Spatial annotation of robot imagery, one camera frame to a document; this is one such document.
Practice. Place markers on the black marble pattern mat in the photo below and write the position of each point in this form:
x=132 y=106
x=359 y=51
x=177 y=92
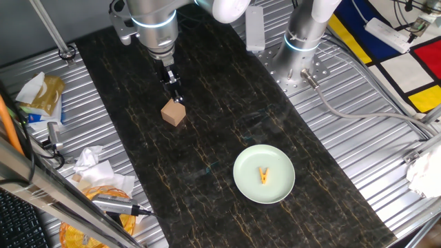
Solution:
x=206 y=144

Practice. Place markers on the black keyboard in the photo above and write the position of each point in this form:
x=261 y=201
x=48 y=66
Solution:
x=17 y=227

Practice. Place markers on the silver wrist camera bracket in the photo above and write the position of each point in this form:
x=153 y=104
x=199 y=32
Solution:
x=122 y=32

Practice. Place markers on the white power strip with plug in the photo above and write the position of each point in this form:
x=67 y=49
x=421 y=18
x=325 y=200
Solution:
x=386 y=34

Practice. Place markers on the orange tube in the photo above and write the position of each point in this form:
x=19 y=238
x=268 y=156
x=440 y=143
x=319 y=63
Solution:
x=8 y=127

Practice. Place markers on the orange clothespin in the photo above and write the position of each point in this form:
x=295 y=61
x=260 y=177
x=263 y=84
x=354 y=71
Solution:
x=263 y=180

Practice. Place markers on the pale green plate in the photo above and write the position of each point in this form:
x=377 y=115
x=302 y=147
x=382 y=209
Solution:
x=251 y=165

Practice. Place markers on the small silver camera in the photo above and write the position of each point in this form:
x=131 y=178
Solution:
x=54 y=134

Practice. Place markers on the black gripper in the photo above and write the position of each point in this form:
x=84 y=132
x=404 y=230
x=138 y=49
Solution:
x=167 y=74

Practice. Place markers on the colourful mondrian pattern cloth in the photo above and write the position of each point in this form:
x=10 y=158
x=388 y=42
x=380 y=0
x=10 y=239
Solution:
x=403 y=72

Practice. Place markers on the short aluminium profile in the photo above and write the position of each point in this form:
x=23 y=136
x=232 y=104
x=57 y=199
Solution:
x=434 y=115

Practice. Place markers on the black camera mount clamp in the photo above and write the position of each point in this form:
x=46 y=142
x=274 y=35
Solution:
x=56 y=156

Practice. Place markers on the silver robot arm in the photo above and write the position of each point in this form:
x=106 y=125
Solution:
x=155 y=17

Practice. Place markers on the white crumpled cloth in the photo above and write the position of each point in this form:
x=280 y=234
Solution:
x=425 y=175

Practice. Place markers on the gold tissue pack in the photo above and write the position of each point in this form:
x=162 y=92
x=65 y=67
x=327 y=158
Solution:
x=48 y=96

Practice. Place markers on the white tissue sheet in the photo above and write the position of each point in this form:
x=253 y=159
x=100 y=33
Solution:
x=31 y=89

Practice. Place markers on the silver ribbed depth camera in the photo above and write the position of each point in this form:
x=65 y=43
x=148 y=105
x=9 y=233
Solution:
x=113 y=205

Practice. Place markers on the blue and white box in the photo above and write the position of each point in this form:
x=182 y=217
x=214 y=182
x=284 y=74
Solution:
x=38 y=118

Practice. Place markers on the crumpled white tissue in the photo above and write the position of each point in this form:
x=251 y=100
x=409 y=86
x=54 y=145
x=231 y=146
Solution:
x=86 y=158

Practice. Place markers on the aluminium profile with bracket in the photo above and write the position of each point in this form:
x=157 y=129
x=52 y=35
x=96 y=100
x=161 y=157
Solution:
x=423 y=146

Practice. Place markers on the orange wicker basket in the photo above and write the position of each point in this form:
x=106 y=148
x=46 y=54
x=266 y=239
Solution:
x=72 y=237

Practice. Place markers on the tiny pale wooden block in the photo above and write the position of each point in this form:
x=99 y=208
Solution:
x=76 y=177

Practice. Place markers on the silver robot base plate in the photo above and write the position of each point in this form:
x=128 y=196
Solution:
x=296 y=88

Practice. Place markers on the small pale wooden block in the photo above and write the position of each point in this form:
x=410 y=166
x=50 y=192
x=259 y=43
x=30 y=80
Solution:
x=84 y=185

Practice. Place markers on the large tan wooden block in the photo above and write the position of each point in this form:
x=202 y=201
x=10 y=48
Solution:
x=172 y=115

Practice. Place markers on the thin metal pole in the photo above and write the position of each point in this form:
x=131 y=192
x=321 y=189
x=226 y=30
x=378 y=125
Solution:
x=51 y=31

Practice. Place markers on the aluminium frame bar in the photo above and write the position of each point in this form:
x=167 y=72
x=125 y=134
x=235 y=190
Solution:
x=51 y=193

